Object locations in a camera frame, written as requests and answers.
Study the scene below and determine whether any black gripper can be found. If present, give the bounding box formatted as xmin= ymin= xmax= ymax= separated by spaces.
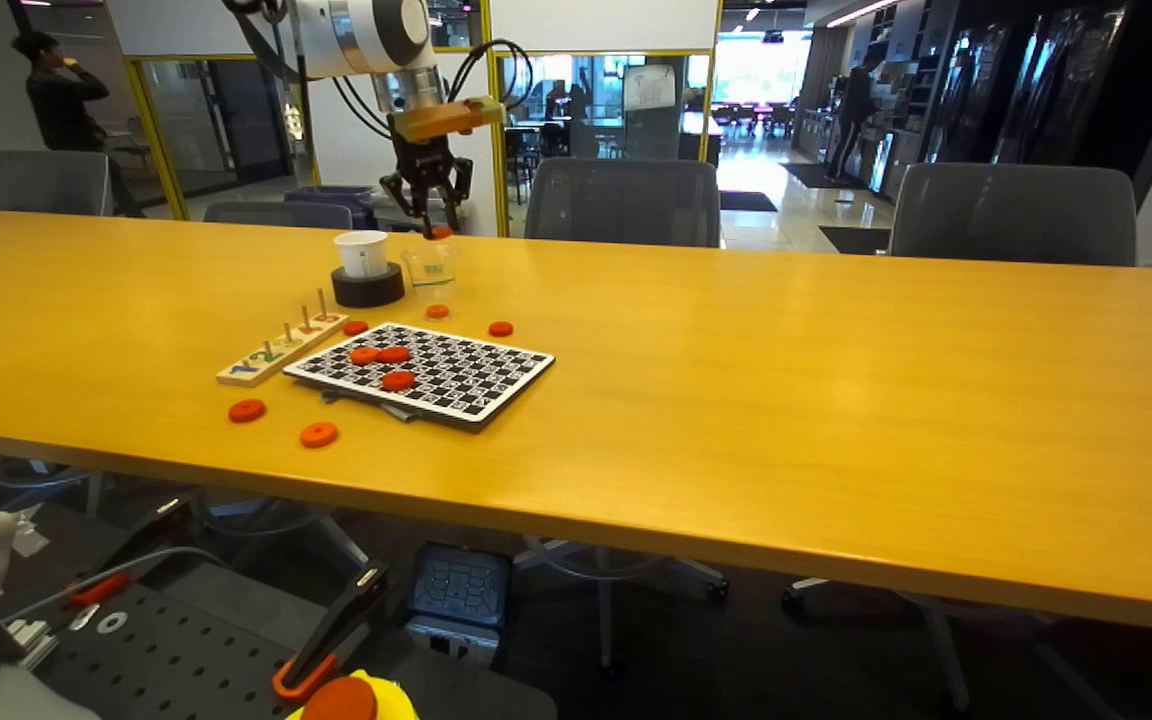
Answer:
xmin=392 ymin=133 xmax=476 ymax=241

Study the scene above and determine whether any wooden number puzzle board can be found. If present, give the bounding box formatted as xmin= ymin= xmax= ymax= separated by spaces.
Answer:
xmin=215 ymin=293 xmax=349 ymax=387

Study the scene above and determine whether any clear plastic cup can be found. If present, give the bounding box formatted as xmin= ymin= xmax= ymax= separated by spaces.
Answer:
xmin=409 ymin=235 xmax=461 ymax=293

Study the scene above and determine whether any white paper cup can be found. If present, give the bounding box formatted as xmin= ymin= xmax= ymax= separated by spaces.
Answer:
xmin=331 ymin=229 xmax=397 ymax=285

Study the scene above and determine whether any grey office chair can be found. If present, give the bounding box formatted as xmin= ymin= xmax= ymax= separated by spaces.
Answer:
xmin=200 ymin=184 xmax=380 ymax=232
xmin=883 ymin=160 xmax=1143 ymax=268
xmin=522 ymin=155 xmax=726 ymax=253
xmin=0 ymin=147 xmax=116 ymax=222

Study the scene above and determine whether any black white checkerboard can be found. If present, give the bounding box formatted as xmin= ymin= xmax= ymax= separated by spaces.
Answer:
xmin=280 ymin=319 xmax=561 ymax=429

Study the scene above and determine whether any grey piece under checkerboard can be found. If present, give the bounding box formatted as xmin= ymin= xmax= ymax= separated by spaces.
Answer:
xmin=368 ymin=391 xmax=431 ymax=423

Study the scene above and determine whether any grey floor box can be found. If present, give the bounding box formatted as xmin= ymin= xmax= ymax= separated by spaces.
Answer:
xmin=406 ymin=541 xmax=518 ymax=662

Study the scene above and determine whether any person in dark clothes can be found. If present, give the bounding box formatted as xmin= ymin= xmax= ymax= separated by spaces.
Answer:
xmin=8 ymin=25 xmax=116 ymax=152

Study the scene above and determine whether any orange black bar clamp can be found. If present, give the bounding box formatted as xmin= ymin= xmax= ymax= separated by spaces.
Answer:
xmin=268 ymin=564 xmax=392 ymax=709

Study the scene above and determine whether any grey chair wheel base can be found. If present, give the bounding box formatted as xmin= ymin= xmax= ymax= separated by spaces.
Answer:
xmin=518 ymin=535 xmax=731 ymax=671

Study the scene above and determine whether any yellow emergency stop button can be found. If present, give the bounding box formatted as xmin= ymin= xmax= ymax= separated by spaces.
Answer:
xmin=286 ymin=669 xmax=425 ymax=720

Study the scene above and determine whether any black perforated plate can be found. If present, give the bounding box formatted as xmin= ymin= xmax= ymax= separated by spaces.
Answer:
xmin=33 ymin=584 xmax=310 ymax=720

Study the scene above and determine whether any tan wrist camera mount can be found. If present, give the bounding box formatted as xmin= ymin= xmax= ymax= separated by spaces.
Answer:
xmin=388 ymin=95 xmax=507 ymax=144

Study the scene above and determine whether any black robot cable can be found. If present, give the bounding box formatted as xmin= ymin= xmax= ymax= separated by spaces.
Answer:
xmin=447 ymin=36 xmax=542 ymax=152

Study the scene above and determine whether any small red tool handle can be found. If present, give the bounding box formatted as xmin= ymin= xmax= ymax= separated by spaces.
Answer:
xmin=60 ymin=570 xmax=135 ymax=616

